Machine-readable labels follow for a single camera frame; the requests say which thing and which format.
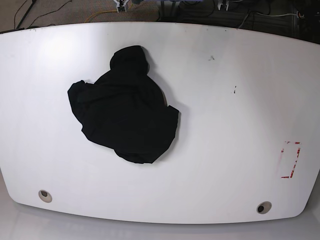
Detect black t-shirt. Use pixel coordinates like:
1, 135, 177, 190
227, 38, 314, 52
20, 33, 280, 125
67, 45, 179, 164

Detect right table grommet hole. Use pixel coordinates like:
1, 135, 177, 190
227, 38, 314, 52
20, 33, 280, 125
256, 201, 272, 215

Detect table grommet hole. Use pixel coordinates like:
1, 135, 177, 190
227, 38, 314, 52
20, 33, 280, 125
256, 201, 272, 215
38, 190, 53, 203

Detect left table grommet hole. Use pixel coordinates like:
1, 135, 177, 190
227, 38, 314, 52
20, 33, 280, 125
38, 190, 53, 203

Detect red tape rectangle marking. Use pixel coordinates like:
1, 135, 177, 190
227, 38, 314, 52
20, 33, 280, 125
277, 141, 302, 179

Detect yellow cable on floor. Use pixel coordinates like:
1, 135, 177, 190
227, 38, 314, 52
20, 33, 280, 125
84, 9, 118, 23

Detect white cable on floor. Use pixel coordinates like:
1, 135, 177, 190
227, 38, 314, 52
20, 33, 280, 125
237, 11, 298, 30

